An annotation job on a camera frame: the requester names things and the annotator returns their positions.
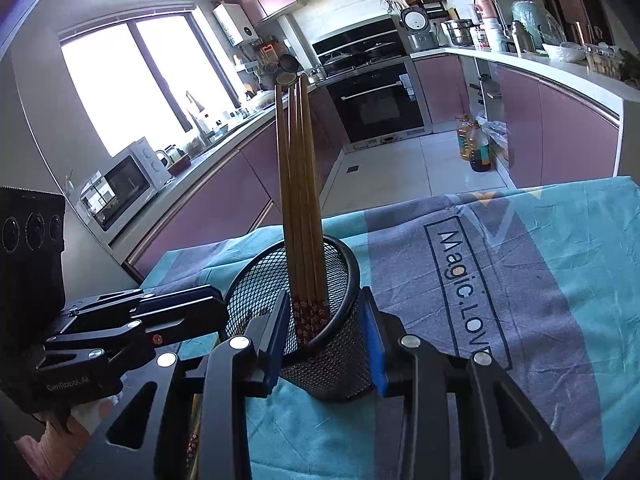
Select chrome kitchen faucet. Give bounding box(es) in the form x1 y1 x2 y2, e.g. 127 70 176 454
185 91 211 143

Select bundle of wooden chopsticks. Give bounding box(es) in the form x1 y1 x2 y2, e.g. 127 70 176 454
274 74 332 346

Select person's left forearm pink sleeve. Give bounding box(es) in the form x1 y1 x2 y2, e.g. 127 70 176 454
12 420 76 467

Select teal grey printed tablecloth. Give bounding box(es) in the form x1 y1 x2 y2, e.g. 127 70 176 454
142 176 640 480

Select single wooden chopstick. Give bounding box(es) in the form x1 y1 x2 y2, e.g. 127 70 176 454
184 392 203 480

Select steel thermos flask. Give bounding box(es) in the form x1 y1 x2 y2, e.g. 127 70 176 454
509 20 536 55

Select black mesh utensil holder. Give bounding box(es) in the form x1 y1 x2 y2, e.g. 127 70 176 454
223 235 386 402

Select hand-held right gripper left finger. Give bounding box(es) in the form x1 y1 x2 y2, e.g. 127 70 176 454
65 301 292 480

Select clear plastic bag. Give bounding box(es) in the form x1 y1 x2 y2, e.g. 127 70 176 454
475 112 511 161

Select steel stock pot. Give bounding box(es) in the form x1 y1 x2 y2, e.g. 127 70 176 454
442 19 475 48

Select pink base cabinets beside oven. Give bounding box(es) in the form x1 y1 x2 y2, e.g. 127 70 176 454
412 52 623 191

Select yellow cooking oil bottle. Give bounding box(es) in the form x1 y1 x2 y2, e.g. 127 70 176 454
456 115 481 162

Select teal appliance cover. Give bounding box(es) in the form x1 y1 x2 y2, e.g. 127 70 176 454
511 0 545 36

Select white microwave oven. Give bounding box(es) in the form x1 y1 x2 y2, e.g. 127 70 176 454
80 137 171 233

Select pink base cabinets under window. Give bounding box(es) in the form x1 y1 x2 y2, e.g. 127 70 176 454
125 85 346 281

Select white water heater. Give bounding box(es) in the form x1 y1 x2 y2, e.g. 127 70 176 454
212 2 260 47

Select white bowl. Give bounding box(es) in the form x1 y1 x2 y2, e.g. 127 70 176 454
542 42 586 63

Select grey refrigerator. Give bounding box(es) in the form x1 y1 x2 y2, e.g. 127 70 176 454
0 10 146 286

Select dark cooking oil bottle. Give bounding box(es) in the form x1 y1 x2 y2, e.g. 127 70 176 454
467 125 493 173

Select kitchen window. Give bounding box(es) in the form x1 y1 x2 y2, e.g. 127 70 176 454
59 10 236 158

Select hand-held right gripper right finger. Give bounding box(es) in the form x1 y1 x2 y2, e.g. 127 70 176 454
357 286 583 480

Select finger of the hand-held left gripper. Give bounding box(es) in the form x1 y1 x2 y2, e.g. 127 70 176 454
35 305 228 378
62 284 226 325

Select black built-in oven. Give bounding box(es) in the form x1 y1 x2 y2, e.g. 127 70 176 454
325 60 433 146

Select white rice cooker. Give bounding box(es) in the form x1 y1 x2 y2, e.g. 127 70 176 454
400 6 438 52

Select pink electric kettle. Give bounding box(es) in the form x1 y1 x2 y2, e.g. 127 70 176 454
472 0 501 26

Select person's left hand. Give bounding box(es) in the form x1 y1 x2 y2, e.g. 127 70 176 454
45 394 121 442

